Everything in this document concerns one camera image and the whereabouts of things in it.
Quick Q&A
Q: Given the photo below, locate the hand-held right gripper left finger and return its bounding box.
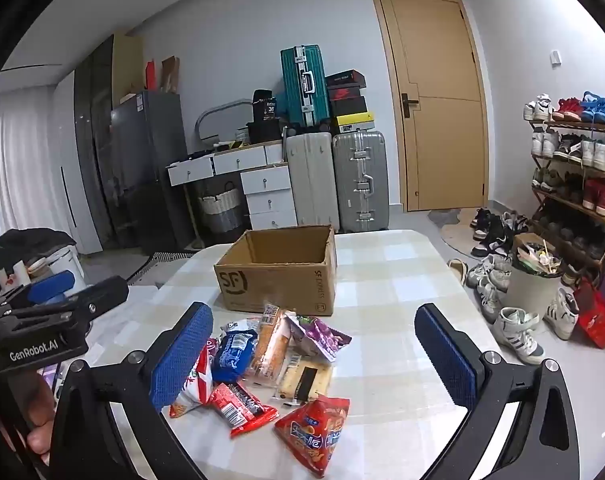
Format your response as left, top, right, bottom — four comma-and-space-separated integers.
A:
32, 301, 216, 480

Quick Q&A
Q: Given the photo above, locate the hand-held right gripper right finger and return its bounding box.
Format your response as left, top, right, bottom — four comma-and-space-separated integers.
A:
415, 302, 583, 480

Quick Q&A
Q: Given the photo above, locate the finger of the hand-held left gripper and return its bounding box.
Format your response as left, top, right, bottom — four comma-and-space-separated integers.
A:
0, 270, 76, 311
5, 276, 130, 328

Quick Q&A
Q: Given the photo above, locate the white red noodle snack packet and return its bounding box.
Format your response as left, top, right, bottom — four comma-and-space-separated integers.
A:
170, 337, 218, 418

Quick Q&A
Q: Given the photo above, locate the red cookie packet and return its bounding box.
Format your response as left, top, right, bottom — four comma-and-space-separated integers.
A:
208, 381, 279, 438

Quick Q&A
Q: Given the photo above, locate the brown cardboard box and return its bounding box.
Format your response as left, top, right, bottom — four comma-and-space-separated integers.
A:
213, 225, 338, 317

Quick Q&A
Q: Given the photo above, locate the clear cake packet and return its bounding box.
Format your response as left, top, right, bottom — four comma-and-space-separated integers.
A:
275, 352, 333, 406

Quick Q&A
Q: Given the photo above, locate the red chip packet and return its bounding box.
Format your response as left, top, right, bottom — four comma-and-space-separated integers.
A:
275, 394, 350, 478

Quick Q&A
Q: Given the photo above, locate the person's left hand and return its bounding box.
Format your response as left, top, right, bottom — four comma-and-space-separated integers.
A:
0, 373, 56, 466

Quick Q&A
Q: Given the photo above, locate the black cloth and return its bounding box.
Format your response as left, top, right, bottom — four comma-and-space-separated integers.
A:
0, 228, 78, 271

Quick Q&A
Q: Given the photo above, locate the blue cookie packet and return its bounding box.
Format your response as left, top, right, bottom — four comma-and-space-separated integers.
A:
211, 330, 259, 383

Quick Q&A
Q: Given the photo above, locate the black white patterned rug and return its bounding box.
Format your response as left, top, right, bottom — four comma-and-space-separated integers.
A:
127, 250, 198, 288

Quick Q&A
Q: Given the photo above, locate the cluster of loose shoes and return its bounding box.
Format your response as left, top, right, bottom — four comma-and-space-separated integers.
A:
447, 207, 580, 366

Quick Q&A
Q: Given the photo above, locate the orange bread packet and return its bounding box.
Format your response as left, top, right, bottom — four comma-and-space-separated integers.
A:
247, 305, 296, 386

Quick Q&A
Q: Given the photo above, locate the beige checked tablecloth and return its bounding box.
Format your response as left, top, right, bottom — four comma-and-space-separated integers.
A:
57, 229, 513, 480

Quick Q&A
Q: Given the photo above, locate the white trash bin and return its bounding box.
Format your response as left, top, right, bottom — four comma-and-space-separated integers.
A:
502, 232, 565, 318

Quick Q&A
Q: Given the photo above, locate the beige irregular floor mat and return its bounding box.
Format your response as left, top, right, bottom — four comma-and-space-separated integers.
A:
427, 207, 488, 261

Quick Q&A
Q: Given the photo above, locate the purple snack packet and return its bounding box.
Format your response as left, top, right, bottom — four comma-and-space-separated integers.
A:
285, 312, 353, 363

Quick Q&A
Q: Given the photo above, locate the white curtain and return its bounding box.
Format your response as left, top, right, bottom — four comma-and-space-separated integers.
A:
0, 87, 58, 221

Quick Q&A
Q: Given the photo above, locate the grey refrigerator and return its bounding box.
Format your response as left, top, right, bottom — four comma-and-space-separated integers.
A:
110, 91, 196, 251

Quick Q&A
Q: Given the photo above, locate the brown carton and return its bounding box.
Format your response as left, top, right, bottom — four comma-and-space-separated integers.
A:
512, 232, 555, 261

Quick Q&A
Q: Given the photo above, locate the woven laundry basket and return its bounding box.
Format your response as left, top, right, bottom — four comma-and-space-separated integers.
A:
197, 182, 246, 241

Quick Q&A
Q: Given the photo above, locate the dark glass wardrobe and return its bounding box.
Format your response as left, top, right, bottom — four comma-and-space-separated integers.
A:
75, 35, 116, 251

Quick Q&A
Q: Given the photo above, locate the white drawer desk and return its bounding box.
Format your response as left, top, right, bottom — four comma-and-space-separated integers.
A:
166, 140, 298, 248

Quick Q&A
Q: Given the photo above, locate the silver suitcase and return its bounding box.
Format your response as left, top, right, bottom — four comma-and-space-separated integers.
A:
332, 130, 389, 233

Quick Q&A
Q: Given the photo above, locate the beige suitcase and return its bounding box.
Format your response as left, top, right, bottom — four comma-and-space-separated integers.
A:
285, 130, 340, 233

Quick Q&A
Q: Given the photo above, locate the grey curved hoop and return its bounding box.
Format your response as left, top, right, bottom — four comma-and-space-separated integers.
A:
196, 100, 253, 143

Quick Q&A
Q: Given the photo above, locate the shoe rack with shoes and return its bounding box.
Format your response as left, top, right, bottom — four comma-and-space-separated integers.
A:
525, 91, 605, 281

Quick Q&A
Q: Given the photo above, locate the brown paper bag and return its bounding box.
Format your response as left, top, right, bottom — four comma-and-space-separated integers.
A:
161, 56, 180, 93

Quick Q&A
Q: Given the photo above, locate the black labelled box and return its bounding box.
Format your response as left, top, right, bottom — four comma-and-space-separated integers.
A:
247, 89, 283, 143

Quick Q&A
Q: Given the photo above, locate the yellow black box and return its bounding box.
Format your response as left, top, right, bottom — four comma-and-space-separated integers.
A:
332, 114, 369, 133

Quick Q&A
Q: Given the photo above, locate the teal suitcase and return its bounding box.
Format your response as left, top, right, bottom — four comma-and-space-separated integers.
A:
281, 46, 329, 128

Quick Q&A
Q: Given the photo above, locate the black shoe box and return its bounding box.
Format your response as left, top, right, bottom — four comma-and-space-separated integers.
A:
329, 97, 368, 118
325, 70, 365, 86

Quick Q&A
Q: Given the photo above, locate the wooden shoe rack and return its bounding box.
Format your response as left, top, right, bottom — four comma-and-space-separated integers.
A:
525, 115, 605, 281

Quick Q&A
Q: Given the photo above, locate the red logo shoe box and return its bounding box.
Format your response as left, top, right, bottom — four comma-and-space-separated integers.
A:
327, 84, 367, 101

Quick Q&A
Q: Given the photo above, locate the wooden door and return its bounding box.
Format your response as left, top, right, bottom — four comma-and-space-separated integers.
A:
371, 0, 489, 212

